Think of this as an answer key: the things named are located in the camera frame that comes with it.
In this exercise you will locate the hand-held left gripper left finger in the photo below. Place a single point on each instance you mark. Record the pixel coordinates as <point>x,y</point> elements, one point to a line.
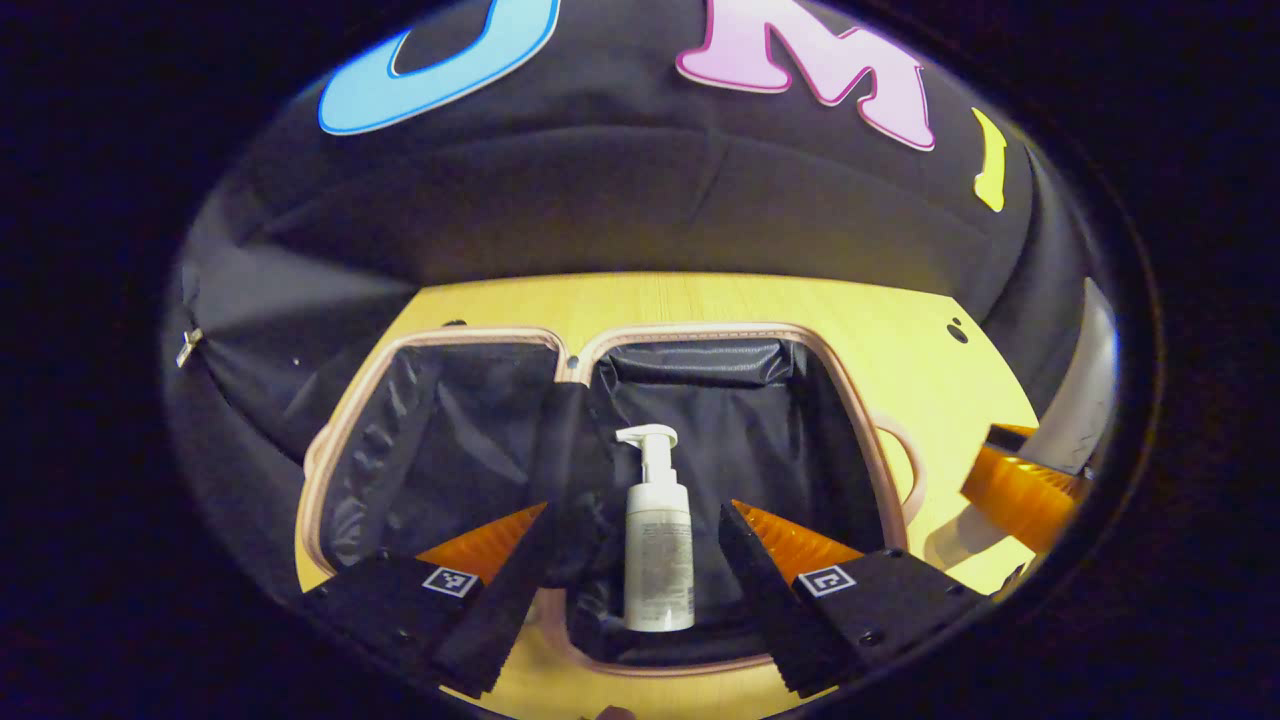
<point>500,620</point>

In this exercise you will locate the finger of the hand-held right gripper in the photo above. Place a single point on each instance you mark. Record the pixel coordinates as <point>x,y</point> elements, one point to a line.
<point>1020,495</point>
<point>1010,432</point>

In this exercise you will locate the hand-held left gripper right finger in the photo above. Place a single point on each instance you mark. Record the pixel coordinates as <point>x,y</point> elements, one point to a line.
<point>765,610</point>

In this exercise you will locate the white squeeze tube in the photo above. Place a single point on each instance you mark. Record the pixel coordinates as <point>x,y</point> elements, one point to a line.
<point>1085,400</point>

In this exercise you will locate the white pump bottle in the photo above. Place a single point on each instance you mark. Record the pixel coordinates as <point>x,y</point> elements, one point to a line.
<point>658,560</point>

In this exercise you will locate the pink suitcase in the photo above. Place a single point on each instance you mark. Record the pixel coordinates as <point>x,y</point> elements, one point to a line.
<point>450,450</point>

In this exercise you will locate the small white clip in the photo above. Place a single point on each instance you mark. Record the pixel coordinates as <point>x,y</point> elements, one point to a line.
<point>189,347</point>

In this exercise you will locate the black backdrop cloth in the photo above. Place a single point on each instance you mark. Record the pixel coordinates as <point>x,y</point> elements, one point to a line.
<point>600,180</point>

